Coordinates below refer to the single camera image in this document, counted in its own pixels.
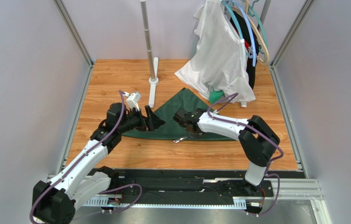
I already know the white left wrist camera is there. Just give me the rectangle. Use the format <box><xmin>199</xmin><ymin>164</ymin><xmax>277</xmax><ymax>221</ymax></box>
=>
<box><xmin>123</xmin><ymin>91</ymin><xmax>141</xmax><ymax>111</ymax></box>

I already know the silver rack pole right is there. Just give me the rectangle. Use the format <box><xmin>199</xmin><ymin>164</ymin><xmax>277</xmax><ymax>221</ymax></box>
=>
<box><xmin>260</xmin><ymin>0</ymin><xmax>271</xmax><ymax>24</ymax></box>

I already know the beige wooden hanger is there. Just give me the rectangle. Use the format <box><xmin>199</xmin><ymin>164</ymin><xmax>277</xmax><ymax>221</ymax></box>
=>
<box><xmin>231</xmin><ymin>0</ymin><xmax>270</xmax><ymax>65</ymax></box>

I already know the white garment on rack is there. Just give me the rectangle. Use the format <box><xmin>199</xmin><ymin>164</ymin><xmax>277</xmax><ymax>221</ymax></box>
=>
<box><xmin>175</xmin><ymin>0</ymin><xmax>256</xmax><ymax>104</ymax></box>

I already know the white rack base foot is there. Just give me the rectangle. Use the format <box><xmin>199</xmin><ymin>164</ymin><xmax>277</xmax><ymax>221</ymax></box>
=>
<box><xmin>148</xmin><ymin>57</ymin><xmax>159</xmax><ymax>108</ymax></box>

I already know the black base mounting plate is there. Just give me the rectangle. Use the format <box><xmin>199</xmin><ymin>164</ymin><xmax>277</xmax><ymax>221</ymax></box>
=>
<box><xmin>80</xmin><ymin>168</ymin><xmax>306</xmax><ymax>206</ymax></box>

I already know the dark green cloth napkin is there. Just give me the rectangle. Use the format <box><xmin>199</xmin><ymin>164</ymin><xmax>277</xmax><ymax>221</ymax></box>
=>
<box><xmin>122</xmin><ymin>88</ymin><xmax>232</xmax><ymax>141</ymax></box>

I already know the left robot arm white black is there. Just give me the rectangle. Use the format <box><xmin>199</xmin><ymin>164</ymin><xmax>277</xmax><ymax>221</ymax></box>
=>
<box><xmin>29</xmin><ymin>103</ymin><xmax>165</xmax><ymax>224</ymax></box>

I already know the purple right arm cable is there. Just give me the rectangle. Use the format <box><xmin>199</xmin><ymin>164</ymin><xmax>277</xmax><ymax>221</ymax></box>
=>
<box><xmin>206</xmin><ymin>92</ymin><xmax>285</xmax><ymax>217</ymax></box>

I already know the black garment on rack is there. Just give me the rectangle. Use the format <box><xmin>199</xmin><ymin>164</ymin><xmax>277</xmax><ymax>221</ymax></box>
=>
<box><xmin>230</xmin><ymin>11</ymin><xmax>260</xmax><ymax>91</ymax></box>

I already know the silver rack pole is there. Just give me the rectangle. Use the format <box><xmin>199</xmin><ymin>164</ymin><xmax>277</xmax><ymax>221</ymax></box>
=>
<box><xmin>140</xmin><ymin>0</ymin><xmax>157</xmax><ymax>83</ymax></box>
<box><xmin>260</xmin><ymin>0</ymin><xmax>271</xmax><ymax>24</ymax></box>

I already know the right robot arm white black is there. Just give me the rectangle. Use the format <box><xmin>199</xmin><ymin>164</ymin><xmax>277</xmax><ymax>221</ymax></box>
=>
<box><xmin>173</xmin><ymin>108</ymin><xmax>282</xmax><ymax>187</ymax></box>

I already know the light blue plastic hanger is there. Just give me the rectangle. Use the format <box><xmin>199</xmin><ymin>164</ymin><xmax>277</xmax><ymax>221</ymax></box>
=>
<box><xmin>231</xmin><ymin>0</ymin><xmax>257</xmax><ymax>67</ymax></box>

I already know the silver rack pole left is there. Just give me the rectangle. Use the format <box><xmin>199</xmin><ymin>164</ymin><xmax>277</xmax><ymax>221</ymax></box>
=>
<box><xmin>140</xmin><ymin>0</ymin><xmax>157</xmax><ymax>83</ymax></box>

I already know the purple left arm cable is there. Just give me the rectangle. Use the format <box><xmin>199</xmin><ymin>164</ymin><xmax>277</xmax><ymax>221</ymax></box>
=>
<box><xmin>28</xmin><ymin>90</ymin><xmax>143</xmax><ymax>224</ymax></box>

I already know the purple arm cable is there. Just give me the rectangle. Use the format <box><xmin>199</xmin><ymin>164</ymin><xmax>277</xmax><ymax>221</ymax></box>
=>
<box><xmin>206</xmin><ymin>92</ymin><xmax>285</xmax><ymax>217</ymax></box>
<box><xmin>28</xmin><ymin>90</ymin><xmax>143</xmax><ymax>224</ymax></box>

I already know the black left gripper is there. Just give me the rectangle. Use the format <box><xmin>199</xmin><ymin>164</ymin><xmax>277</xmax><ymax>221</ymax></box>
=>
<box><xmin>118</xmin><ymin>105</ymin><xmax>165</xmax><ymax>134</ymax></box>

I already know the silver metal fork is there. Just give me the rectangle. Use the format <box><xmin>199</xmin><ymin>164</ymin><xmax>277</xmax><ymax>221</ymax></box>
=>
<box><xmin>174</xmin><ymin>135</ymin><xmax>191</xmax><ymax>143</ymax></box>

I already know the teal object under garment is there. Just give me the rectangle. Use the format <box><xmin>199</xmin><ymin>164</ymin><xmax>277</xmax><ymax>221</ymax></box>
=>
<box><xmin>209</xmin><ymin>91</ymin><xmax>225</xmax><ymax>104</ymax></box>

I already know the teal plastic hanger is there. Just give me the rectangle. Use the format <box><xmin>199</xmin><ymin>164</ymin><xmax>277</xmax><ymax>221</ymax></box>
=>
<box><xmin>225</xmin><ymin>0</ymin><xmax>270</xmax><ymax>64</ymax></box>

